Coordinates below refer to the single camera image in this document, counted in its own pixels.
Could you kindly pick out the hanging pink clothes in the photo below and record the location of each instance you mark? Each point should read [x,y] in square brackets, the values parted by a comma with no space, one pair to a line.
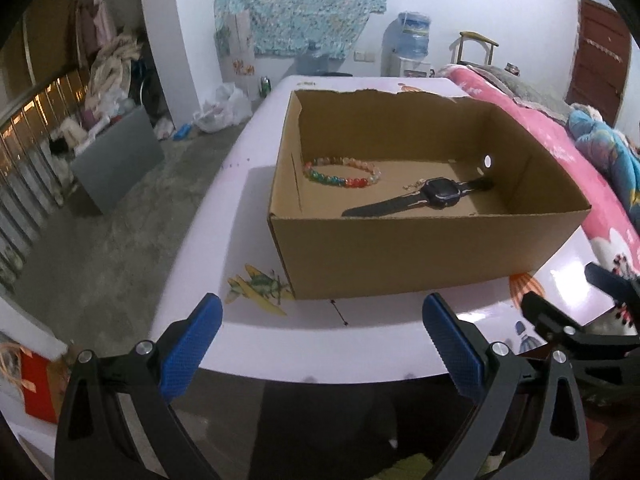
[95,20]

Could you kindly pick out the gold butterfly charm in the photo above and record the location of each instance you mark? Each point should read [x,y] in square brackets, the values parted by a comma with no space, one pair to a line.
[412,186]

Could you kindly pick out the red box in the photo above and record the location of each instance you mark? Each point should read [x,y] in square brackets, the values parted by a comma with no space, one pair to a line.
[42,390]

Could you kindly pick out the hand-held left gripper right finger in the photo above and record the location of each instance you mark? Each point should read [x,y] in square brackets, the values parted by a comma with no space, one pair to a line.
[452,350]

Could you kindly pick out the green fluffy garment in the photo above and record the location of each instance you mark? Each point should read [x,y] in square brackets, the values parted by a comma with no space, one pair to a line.
[410,467]

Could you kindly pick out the black smart watch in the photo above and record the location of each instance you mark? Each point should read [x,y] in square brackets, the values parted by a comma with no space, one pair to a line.
[437,192]

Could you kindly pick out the balloon print table cover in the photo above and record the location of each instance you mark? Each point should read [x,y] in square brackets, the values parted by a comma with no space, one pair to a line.
[240,200]

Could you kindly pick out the green can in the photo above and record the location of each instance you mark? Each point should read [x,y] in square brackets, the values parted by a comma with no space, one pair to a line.
[265,87]

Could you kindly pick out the teal floral wall cloth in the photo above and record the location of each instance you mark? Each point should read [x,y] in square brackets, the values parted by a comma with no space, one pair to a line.
[300,5]

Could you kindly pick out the grey quilt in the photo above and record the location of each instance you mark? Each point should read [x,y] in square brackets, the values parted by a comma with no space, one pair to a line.
[515,82]

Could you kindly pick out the blue water dispenser bottle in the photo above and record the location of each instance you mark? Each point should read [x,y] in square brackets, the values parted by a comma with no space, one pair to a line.
[412,35]

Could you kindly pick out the brown cardboard box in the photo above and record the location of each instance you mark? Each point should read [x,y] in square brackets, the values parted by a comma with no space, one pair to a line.
[400,250]

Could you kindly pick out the wooden chair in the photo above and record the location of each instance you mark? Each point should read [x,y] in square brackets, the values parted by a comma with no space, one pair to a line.
[472,36]

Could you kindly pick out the brown wooden door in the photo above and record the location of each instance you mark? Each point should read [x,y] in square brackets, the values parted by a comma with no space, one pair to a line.
[600,60]

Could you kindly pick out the white plastic bags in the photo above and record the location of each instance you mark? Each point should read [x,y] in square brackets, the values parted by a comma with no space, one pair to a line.
[220,110]

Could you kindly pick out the white wall socket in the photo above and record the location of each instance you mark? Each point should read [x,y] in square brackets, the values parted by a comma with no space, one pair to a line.
[365,56]

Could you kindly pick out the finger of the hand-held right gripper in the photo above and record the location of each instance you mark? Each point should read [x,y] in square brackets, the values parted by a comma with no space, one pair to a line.
[612,285]
[555,322]

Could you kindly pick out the brown wooden wardrobe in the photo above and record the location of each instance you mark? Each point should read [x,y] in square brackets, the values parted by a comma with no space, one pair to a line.
[45,40]

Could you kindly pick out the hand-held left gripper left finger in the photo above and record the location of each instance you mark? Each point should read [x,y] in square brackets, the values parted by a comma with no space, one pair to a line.
[192,345]

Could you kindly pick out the pink floral blanket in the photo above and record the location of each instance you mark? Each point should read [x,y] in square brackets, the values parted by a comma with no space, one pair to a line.
[565,160]

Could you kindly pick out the lit metal railing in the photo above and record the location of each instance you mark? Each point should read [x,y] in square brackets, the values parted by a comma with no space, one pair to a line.
[25,170]

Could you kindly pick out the blue floor item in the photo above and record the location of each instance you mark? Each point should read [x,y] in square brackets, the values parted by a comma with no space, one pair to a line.
[182,132]

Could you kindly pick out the white paper sheet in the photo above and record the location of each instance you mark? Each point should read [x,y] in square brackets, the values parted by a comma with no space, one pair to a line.
[241,45]

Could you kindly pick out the pile of clothes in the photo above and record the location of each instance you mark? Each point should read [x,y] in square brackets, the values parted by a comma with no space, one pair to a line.
[110,75]

